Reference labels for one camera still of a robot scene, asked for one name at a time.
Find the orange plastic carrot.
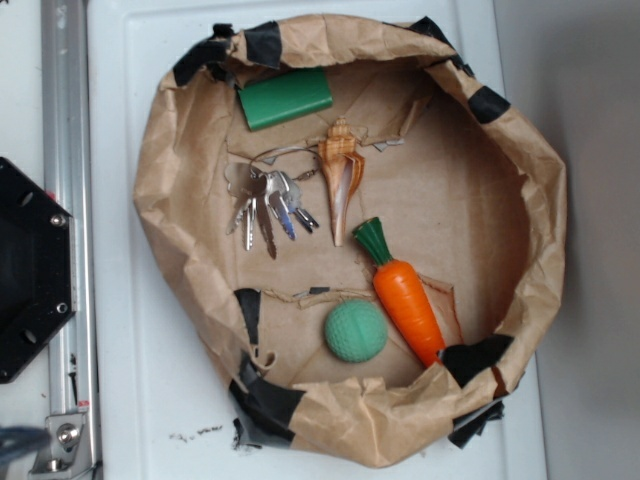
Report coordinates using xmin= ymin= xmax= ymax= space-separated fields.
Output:
xmin=352 ymin=217 xmax=446 ymax=367

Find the brown paper bag bin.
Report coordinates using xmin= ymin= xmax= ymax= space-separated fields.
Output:
xmin=133 ymin=14 xmax=567 ymax=467

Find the tan spiral seashell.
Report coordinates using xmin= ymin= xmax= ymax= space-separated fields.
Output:
xmin=318 ymin=117 xmax=366 ymax=247

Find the silver key bunch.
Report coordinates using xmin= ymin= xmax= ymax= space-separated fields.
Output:
xmin=224 ymin=146 xmax=320 ymax=259

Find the green golf ball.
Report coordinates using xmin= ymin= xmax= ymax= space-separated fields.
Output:
xmin=324 ymin=300 xmax=388 ymax=363

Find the green plastic block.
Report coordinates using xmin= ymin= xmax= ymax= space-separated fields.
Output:
xmin=238 ymin=68 xmax=334 ymax=131

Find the aluminium frame rail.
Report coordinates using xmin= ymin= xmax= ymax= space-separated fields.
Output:
xmin=41 ymin=1 xmax=103 ymax=479

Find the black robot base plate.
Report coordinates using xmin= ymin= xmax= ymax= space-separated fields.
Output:
xmin=1 ymin=158 xmax=74 ymax=384

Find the metal corner bracket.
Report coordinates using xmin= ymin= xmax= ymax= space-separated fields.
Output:
xmin=28 ymin=413 xmax=93 ymax=479

